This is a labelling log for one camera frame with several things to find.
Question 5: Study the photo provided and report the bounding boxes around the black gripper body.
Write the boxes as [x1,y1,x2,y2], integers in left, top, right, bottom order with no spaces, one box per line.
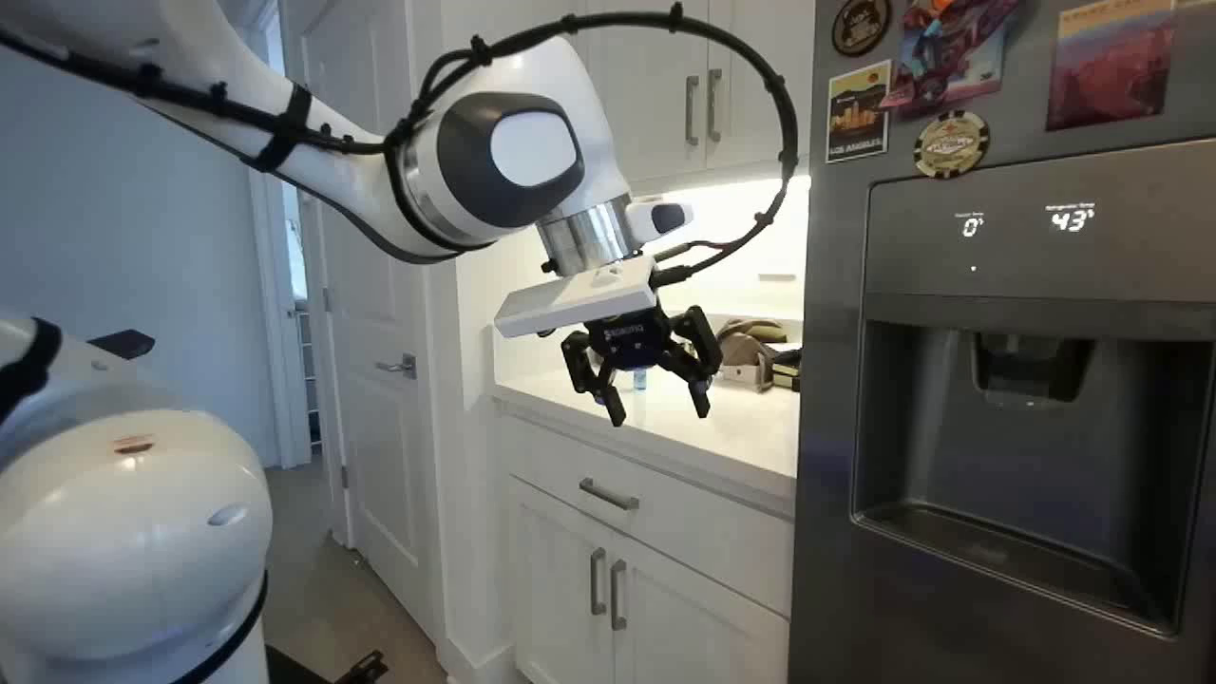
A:
[591,307,674,369]

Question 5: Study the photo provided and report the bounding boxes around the metal drawer handle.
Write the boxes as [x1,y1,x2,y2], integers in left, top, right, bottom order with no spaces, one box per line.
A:
[579,480,641,512]

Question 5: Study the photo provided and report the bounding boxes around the white cabinet drawer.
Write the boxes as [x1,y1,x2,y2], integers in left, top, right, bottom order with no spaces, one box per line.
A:
[501,416,793,616]

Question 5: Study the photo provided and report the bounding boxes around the brown organizer with clutter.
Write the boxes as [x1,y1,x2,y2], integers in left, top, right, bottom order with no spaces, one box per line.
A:
[720,318,803,393]

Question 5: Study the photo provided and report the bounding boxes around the left lower cabinet door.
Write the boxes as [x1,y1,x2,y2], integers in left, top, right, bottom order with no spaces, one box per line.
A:
[509,483,613,684]

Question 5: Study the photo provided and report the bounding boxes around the cabinet door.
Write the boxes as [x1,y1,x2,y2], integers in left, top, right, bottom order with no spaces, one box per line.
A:
[607,541,788,684]
[509,483,613,684]
[574,26,703,189]
[706,0,813,176]

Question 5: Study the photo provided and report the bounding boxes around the upper right cabinet door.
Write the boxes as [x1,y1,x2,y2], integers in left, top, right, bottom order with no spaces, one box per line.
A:
[706,0,813,176]

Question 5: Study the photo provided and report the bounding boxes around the white room door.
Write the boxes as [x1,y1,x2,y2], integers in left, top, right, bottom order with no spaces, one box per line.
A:
[298,0,433,636]

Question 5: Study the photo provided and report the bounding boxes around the upper left cabinet door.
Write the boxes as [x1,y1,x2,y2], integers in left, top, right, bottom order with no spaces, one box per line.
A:
[574,26,703,189]

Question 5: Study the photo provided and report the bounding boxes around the right lower cabinet door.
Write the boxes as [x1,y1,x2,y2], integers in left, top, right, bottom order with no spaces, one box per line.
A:
[607,541,788,684]

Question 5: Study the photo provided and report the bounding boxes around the yellow black square magnet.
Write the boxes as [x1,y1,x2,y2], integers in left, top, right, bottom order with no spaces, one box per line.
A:
[826,61,888,165]

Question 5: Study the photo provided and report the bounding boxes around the poker chip magnet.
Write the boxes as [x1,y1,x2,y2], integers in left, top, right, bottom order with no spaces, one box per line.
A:
[911,112,993,179]

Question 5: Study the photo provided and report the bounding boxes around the round dark fridge magnet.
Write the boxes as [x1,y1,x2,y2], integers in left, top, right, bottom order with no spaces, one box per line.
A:
[831,0,892,57]

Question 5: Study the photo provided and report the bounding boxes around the stainless steel refrigerator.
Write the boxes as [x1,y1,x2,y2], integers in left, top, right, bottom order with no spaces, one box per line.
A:
[788,0,1216,684]

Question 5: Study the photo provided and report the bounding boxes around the colourful picture magnet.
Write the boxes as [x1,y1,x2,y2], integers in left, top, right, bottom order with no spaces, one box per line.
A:
[884,0,1024,119]

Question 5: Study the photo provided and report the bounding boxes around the red landscape photo magnet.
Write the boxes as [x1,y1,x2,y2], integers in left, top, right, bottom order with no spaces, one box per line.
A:
[1044,0,1180,128]

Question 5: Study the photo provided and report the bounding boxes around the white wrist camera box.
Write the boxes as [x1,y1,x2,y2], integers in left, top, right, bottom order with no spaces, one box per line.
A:
[493,260,659,337]

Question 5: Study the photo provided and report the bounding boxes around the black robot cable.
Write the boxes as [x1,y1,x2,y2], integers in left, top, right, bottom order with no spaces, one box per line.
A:
[0,4,805,289]

